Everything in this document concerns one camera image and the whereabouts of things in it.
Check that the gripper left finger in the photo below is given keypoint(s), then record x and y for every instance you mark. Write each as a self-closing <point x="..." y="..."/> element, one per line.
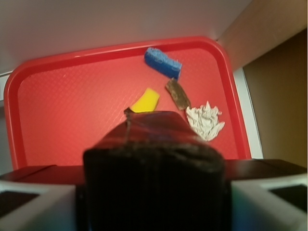
<point x="42" y="198"/>

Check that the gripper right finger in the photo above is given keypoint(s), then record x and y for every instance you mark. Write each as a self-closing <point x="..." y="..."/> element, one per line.
<point x="265" y="195"/>

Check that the black box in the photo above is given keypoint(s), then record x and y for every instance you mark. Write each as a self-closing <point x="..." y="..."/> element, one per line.
<point x="153" y="173"/>

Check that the orange plastic tray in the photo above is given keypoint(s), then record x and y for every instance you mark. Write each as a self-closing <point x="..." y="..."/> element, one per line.
<point x="59" y="106"/>

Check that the crumpled white paper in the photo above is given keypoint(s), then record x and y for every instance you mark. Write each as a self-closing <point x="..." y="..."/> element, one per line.
<point x="204" y="121"/>

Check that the brown bark piece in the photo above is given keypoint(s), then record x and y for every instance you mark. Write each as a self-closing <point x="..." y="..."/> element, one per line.
<point x="178" y="95"/>

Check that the yellow sponge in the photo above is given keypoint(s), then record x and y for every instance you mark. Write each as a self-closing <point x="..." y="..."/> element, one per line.
<point x="147" y="102"/>

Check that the wooden board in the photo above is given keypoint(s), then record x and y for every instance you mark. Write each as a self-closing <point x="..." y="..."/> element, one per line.
<point x="262" y="26"/>

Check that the blue sponge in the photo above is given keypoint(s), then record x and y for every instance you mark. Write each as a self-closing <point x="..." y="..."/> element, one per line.
<point x="161" y="62"/>

